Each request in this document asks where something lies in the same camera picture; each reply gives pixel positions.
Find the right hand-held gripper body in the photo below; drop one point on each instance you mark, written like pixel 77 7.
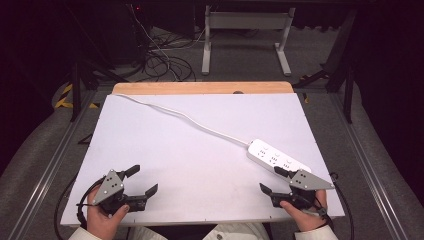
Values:
pixel 308 181

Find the person's right hand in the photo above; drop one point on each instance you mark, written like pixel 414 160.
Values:
pixel 305 218

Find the white metal table frame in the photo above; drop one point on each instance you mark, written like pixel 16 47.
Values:
pixel 246 20

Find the person's left white sleeve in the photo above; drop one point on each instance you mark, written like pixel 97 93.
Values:
pixel 83 235

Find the aluminium floor rail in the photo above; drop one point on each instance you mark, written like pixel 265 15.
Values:
pixel 46 173
pixel 370 173

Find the person's left hand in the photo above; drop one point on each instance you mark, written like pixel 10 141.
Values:
pixel 101 221

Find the person's white sleeve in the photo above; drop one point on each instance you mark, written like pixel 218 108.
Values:
pixel 316 234
pixel 83 235

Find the black equipment box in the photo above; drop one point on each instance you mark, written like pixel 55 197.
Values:
pixel 120 33

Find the wooden table board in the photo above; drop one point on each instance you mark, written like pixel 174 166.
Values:
pixel 200 88

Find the yellow black hazard tape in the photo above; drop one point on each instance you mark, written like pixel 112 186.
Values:
pixel 63 100

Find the black metal stand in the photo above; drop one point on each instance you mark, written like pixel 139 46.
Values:
pixel 348 90
pixel 76 90

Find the person's right white sleeve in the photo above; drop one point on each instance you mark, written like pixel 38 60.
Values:
pixel 316 234

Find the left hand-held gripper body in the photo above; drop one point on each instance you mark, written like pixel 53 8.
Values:
pixel 107 188

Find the white power strip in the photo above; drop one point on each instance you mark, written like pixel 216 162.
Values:
pixel 266 155

